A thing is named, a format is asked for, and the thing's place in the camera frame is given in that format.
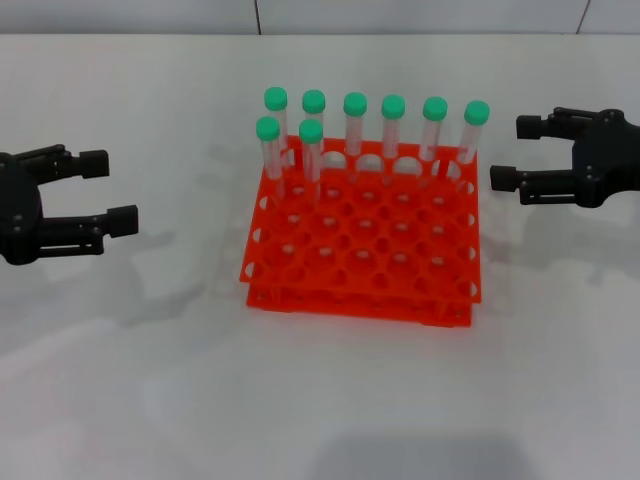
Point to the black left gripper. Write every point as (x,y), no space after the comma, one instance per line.
(20,215)

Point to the clear test tube green cap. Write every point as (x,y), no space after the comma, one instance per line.
(276,98)
(313,101)
(311,131)
(435,108)
(355,103)
(393,106)
(477,112)
(268,128)

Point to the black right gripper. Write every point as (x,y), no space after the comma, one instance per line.
(610,160)

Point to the orange plastic test tube rack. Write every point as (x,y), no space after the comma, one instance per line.
(365,240)

